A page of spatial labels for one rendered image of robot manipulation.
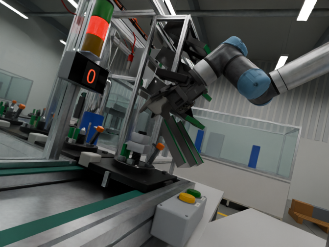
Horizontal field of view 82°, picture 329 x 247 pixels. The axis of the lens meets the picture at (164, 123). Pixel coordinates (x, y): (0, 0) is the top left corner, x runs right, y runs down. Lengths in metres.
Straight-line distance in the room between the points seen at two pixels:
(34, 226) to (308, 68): 0.68
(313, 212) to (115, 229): 6.01
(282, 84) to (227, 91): 8.89
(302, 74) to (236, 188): 4.00
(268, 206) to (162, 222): 4.26
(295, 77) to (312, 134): 8.88
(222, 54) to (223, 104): 8.79
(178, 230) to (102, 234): 0.17
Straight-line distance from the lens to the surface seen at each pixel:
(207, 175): 4.56
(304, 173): 9.41
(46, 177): 0.55
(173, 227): 0.42
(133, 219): 0.35
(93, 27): 0.60
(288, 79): 0.66
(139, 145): 0.62
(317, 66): 0.67
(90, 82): 0.56
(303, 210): 6.15
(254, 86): 0.54
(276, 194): 4.61
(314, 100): 9.83
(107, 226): 0.30
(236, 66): 0.56
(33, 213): 0.41
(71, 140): 0.75
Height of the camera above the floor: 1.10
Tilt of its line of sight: 4 degrees up
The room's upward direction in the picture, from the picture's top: 15 degrees clockwise
